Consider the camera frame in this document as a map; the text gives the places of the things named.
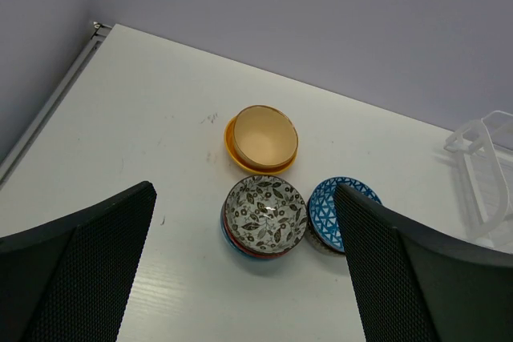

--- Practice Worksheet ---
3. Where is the tan inner bowl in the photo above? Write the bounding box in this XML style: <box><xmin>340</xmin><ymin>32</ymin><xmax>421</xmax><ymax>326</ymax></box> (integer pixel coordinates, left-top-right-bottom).
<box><xmin>232</xmin><ymin>105</ymin><xmax>299</xmax><ymax>170</ymax></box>

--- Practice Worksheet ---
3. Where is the aluminium table edge rail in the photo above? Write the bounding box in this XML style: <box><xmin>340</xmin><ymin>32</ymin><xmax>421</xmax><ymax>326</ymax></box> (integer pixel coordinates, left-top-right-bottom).
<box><xmin>1</xmin><ymin>22</ymin><xmax>112</xmax><ymax>187</ymax></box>

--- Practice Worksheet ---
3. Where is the black floral patterned bowl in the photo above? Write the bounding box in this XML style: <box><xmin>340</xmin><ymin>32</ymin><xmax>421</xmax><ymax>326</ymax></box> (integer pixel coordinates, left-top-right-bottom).
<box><xmin>223</xmin><ymin>175</ymin><xmax>308</xmax><ymax>256</ymax></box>

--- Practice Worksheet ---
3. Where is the white wire dish rack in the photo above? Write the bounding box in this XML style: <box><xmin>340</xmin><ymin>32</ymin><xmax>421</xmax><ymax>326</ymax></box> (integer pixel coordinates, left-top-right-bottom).
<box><xmin>444</xmin><ymin>111</ymin><xmax>512</xmax><ymax>254</ymax></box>

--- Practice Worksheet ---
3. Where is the solid blue bowl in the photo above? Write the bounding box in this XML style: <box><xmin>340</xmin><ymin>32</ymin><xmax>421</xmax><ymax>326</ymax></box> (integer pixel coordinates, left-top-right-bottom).
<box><xmin>220</xmin><ymin>211</ymin><xmax>287</xmax><ymax>261</ymax></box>

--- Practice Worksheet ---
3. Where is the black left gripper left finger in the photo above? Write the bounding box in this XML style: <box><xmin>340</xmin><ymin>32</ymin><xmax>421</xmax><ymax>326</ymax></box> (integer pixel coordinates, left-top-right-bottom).
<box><xmin>1</xmin><ymin>181</ymin><xmax>157</xmax><ymax>341</ymax></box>

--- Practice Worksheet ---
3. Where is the yellow bowl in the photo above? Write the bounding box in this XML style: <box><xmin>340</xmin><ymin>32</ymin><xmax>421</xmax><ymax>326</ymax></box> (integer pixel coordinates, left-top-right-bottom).
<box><xmin>224</xmin><ymin>116</ymin><xmax>297</xmax><ymax>175</ymax></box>

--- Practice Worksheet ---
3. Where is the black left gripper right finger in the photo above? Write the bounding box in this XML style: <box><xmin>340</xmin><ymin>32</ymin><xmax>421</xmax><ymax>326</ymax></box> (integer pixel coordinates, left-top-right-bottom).
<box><xmin>333</xmin><ymin>185</ymin><xmax>512</xmax><ymax>341</ymax></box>

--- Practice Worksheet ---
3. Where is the red patterned bowl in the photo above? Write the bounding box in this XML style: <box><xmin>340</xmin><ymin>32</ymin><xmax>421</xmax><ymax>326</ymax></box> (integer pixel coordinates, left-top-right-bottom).
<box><xmin>220</xmin><ymin>214</ymin><xmax>290</xmax><ymax>260</ymax></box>

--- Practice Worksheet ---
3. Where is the blue triangle patterned bowl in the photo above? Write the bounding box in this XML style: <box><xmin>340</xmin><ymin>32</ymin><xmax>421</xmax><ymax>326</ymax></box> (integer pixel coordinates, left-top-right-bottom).
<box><xmin>307</xmin><ymin>176</ymin><xmax>382</xmax><ymax>255</ymax></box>

